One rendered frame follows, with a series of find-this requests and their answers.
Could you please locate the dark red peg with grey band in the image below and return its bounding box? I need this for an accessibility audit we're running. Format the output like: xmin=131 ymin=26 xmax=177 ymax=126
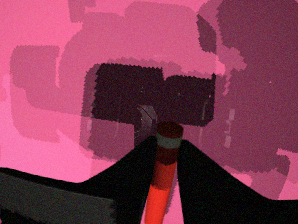
xmin=144 ymin=121 xmax=184 ymax=224

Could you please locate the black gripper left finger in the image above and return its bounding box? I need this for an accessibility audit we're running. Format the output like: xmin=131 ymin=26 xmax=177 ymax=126
xmin=0 ymin=136 xmax=157 ymax=224

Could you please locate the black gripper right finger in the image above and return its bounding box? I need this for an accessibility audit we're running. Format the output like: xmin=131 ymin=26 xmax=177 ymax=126
xmin=177 ymin=140 xmax=298 ymax=224

